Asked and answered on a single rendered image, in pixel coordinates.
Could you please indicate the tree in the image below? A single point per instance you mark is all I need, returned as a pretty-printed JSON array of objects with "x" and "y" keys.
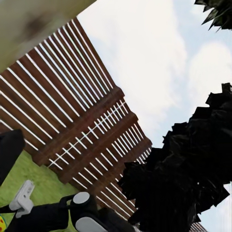
[
  {"x": 24, "y": 24},
  {"x": 187, "y": 175}
]

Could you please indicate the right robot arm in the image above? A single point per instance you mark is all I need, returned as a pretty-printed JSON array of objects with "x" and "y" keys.
[{"x": 83, "y": 209}]

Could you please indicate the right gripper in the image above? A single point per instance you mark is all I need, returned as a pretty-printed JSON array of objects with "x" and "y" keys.
[{"x": 32, "y": 222}]

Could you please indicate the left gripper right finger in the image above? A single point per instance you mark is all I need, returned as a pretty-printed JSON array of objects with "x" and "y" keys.
[{"x": 224, "y": 143}]

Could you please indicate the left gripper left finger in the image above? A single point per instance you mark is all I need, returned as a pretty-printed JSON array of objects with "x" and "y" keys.
[{"x": 12, "y": 144}]

